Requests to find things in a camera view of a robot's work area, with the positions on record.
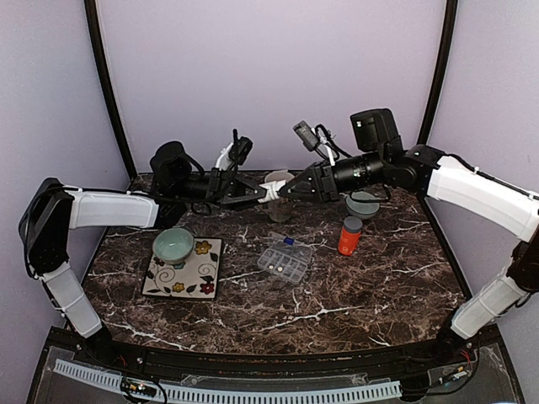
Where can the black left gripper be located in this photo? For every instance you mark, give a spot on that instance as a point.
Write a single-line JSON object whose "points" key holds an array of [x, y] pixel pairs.
{"points": [[229, 189]]}

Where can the green bowl on plate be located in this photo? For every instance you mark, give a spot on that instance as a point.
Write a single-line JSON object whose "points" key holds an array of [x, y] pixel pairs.
{"points": [[173, 245]]}

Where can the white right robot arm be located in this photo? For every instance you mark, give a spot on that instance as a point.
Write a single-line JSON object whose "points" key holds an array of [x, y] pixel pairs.
{"points": [[445, 177]]}

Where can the floral square plate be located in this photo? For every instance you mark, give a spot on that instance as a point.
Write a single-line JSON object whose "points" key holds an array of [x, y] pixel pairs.
{"points": [[194, 279]]}

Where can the orange bottle with grey lid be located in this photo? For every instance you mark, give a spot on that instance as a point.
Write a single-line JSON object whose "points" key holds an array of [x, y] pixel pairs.
{"points": [[350, 235]]}

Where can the white ceramic mug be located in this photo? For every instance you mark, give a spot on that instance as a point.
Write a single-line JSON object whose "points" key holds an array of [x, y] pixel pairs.
{"points": [[279, 211]]}

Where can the black left frame post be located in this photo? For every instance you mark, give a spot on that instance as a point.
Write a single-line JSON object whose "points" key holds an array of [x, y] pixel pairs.
{"points": [[101, 63]]}

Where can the black right frame post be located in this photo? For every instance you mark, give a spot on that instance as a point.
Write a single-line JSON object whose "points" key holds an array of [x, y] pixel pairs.
{"points": [[439, 73]]}

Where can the black frame post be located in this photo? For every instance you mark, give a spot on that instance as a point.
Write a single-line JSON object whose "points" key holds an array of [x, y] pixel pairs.
{"points": [[439, 73], [101, 63]]}

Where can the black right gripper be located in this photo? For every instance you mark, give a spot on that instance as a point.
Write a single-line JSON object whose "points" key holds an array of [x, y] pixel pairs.
{"points": [[322, 183]]}

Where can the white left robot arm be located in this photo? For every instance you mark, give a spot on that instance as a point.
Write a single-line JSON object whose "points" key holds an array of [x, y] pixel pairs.
{"points": [[59, 215]]}

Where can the black front table rail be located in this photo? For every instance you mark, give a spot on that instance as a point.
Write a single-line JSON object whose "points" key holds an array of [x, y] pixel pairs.
{"points": [[406, 361]]}

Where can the green bowl right side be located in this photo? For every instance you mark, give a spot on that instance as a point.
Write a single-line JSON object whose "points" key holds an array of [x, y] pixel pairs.
{"points": [[362, 205]]}

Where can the white slotted cable duct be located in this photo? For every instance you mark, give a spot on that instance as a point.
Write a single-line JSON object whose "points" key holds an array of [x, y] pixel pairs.
{"points": [[199, 390]]}

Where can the clear plastic pill organizer box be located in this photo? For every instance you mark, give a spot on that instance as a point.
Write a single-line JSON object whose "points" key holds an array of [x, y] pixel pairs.
{"points": [[295, 259]]}

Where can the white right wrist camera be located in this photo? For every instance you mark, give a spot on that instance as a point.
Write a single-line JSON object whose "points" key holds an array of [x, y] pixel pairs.
{"points": [[320, 140]]}

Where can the small white dropper bottle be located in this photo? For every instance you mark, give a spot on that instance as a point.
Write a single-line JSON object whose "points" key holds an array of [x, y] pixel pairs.
{"points": [[271, 191]]}

